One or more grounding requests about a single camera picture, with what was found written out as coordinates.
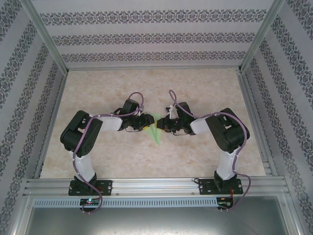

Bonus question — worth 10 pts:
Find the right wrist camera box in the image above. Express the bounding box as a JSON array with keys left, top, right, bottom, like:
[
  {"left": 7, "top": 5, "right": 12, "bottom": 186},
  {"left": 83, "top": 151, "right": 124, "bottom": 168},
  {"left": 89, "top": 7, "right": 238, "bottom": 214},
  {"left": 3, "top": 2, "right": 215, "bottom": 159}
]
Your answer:
[{"left": 165, "top": 104, "right": 177, "bottom": 119}]

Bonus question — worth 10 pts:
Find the aluminium frame post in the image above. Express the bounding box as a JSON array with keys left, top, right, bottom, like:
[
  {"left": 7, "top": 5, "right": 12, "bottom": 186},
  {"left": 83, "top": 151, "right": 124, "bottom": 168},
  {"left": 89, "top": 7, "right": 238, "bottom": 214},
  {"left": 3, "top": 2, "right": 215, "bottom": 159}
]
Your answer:
[
  {"left": 238, "top": 0, "right": 286, "bottom": 73},
  {"left": 23, "top": 0, "right": 69, "bottom": 74}
]

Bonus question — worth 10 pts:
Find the grey slotted cable duct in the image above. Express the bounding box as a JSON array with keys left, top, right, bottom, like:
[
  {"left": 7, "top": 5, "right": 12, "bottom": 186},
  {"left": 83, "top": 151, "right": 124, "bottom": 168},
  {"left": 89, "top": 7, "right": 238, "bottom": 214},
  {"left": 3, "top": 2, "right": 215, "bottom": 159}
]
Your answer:
[{"left": 33, "top": 197, "right": 219, "bottom": 209}]

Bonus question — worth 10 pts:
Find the long aluminium mounting rail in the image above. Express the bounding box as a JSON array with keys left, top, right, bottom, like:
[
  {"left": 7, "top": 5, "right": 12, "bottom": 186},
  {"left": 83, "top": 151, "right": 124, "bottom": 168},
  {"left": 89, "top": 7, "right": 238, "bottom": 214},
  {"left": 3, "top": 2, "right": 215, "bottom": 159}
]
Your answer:
[{"left": 23, "top": 177, "right": 291, "bottom": 196}]

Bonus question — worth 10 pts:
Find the aluminium lower frame bar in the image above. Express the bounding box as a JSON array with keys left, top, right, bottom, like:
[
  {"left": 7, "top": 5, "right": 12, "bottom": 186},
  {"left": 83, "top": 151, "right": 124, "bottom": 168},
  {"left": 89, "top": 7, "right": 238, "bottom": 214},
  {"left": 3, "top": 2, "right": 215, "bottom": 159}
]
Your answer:
[
  {"left": 286, "top": 193, "right": 306, "bottom": 235},
  {"left": 9, "top": 193, "right": 34, "bottom": 235}
]

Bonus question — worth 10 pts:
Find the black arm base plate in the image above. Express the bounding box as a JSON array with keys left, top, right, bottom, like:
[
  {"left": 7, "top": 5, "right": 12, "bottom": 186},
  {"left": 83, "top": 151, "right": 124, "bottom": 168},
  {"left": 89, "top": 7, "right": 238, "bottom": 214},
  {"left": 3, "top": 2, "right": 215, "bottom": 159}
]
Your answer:
[
  {"left": 198, "top": 178, "right": 244, "bottom": 196},
  {"left": 68, "top": 180, "right": 113, "bottom": 196}
]

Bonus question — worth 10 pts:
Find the purple cable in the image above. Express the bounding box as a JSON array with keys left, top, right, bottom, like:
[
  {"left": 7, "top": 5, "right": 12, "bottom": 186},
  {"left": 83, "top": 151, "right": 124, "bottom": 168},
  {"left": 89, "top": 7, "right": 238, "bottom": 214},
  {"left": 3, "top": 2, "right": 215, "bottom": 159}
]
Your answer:
[
  {"left": 169, "top": 90, "right": 252, "bottom": 212},
  {"left": 72, "top": 92, "right": 145, "bottom": 213}
]

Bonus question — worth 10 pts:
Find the aluminium table side rail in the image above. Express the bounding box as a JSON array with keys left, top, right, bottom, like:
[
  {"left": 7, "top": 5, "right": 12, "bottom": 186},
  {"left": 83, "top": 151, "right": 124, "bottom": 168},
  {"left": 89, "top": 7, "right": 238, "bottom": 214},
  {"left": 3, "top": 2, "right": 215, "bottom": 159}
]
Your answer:
[
  {"left": 33, "top": 70, "right": 70, "bottom": 179},
  {"left": 236, "top": 70, "right": 278, "bottom": 177}
]

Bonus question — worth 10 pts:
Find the light green paper sheet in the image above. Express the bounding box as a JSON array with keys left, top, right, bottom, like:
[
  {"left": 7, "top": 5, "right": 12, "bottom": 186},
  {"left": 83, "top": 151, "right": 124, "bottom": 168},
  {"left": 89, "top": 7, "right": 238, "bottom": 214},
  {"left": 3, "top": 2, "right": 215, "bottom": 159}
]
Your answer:
[{"left": 143, "top": 114, "right": 163, "bottom": 147}]

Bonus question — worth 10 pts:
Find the grey sheet metal panel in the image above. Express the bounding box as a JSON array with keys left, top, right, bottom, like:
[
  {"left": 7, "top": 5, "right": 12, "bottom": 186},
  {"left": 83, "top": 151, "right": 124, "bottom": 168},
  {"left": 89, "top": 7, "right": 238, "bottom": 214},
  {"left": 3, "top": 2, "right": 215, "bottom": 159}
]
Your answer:
[{"left": 23, "top": 194, "right": 303, "bottom": 235}]

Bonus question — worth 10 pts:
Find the small circuit board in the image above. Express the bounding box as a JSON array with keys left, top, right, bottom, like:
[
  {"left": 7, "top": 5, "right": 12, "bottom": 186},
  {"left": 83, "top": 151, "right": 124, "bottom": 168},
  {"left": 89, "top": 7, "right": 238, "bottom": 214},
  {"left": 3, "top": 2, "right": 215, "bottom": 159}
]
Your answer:
[
  {"left": 217, "top": 197, "right": 235, "bottom": 209},
  {"left": 80, "top": 198, "right": 101, "bottom": 206}
]

